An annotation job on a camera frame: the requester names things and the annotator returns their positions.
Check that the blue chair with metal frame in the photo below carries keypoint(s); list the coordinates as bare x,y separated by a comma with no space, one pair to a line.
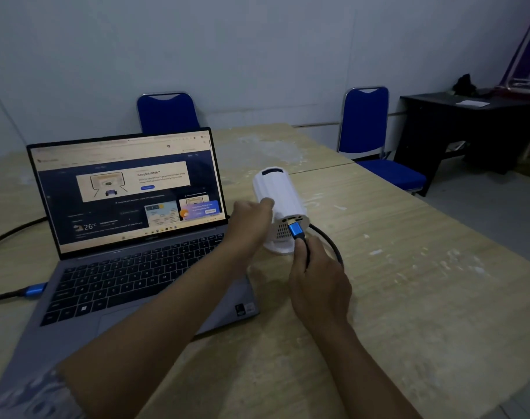
365,126
168,113

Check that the grey laptop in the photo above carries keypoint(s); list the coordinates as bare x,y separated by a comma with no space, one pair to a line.
134,239

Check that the person's right thumb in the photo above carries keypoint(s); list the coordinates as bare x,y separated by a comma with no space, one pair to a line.
296,259

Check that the white mini projector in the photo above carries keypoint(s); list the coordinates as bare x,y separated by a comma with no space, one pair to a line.
280,191

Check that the person's left hand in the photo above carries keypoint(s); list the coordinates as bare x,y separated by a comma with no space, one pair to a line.
243,226

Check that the black bag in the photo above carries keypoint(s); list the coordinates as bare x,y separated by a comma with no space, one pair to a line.
465,85

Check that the patterned grey sleeve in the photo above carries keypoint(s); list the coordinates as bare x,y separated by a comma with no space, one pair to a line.
33,397

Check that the person's right forearm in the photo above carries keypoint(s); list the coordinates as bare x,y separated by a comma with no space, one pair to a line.
356,370

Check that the person's left forearm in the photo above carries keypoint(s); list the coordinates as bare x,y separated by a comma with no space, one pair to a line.
160,331

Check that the person's left fingers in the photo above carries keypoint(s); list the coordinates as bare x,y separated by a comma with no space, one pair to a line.
263,203

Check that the black desk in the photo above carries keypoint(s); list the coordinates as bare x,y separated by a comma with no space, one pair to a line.
461,126

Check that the white paper sheet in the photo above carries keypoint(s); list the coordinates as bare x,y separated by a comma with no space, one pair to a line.
473,102

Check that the person's right hand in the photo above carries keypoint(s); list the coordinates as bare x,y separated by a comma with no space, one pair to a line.
319,287

